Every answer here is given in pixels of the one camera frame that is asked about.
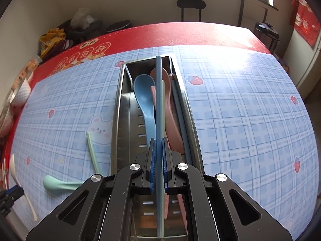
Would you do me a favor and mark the blue chopstick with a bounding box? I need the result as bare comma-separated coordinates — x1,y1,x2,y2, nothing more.
155,55,165,241
171,79,188,227

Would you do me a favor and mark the dark round stool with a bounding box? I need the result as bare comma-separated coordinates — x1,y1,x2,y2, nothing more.
66,21,104,42

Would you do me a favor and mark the pile of clothes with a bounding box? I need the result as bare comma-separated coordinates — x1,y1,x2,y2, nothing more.
39,26,74,59

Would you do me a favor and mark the red gift box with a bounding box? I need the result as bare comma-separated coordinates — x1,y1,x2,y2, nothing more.
290,0,321,47

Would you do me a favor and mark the white ribbed bowl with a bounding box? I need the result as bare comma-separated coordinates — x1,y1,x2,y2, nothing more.
10,79,32,107

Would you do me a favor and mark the blue spoon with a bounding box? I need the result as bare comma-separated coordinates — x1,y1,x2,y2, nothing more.
134,75,157,154

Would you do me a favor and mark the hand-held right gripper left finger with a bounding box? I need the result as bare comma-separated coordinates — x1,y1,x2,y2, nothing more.
25,138,157,241

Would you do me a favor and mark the green spoon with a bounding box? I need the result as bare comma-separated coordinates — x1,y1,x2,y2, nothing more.
43,174,86,193

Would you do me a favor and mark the stainless steel utensil tray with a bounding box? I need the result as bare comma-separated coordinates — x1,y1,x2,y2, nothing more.
110,54,204,241

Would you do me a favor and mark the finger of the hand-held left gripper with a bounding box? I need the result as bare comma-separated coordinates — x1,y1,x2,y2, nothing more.
0,184,25,215

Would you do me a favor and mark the green chopstick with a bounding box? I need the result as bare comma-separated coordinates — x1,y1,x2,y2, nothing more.
160,79,166,239
86,132,101,175

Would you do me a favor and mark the pink chopstick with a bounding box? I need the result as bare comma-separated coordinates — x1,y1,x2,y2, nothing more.
150,85,170,219

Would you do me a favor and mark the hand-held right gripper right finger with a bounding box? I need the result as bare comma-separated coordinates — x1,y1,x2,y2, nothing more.
163,138,293,241

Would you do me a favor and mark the white spoon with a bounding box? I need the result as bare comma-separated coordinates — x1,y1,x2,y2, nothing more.
9,154,39,222

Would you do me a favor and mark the orange printed snack packet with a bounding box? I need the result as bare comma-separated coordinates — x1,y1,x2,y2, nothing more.
12,58,40,91

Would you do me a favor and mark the white cabinet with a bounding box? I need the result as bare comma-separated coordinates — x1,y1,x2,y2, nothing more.
283,17,321,101

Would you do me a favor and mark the red printed tablecloth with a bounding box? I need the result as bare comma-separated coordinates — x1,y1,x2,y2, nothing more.
0,22,273,161

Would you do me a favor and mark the black pressure cooker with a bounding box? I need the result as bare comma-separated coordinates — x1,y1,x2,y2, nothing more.
253,22,280,55

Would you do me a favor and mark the black trash can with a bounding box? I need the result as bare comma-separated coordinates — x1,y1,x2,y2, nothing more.
105,20,132,34

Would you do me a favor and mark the black round stool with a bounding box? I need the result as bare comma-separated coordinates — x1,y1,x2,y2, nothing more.
176,0,206,22

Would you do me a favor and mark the small cardboard box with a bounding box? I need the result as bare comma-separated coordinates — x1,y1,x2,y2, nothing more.
276,54,291,74

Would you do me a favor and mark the black folding frame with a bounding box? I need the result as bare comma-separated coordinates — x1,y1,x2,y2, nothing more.
237,0,269,29

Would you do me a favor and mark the pink spoon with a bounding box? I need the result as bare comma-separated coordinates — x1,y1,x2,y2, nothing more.
150,68,186,156

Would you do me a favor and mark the clear plastic bag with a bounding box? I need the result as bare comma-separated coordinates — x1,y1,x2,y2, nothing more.
70,8,97,29

